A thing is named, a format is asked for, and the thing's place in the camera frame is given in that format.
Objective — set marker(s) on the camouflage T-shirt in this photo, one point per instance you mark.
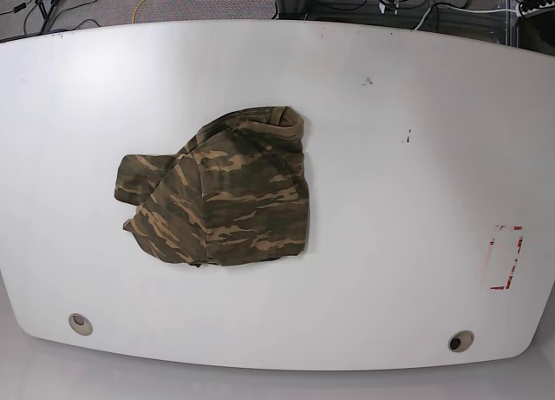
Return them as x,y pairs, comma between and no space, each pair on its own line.
235,194

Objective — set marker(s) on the red tape rectangle marking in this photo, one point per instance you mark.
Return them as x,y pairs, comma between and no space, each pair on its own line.
502,257

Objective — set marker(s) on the white power strip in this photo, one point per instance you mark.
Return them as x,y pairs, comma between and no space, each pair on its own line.
533,7

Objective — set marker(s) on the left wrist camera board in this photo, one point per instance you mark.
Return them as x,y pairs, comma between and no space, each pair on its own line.
386,10

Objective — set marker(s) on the right table cable grommet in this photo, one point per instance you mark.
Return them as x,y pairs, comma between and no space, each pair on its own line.
460,341

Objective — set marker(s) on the table cable grommet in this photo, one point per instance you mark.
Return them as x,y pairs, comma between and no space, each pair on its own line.
460,341
80,324

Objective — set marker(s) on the left table cable grommet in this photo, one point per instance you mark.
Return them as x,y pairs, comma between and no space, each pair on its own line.
80,324

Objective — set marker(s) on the aluminium frame cart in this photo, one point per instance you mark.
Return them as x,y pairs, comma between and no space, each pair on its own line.
497,23

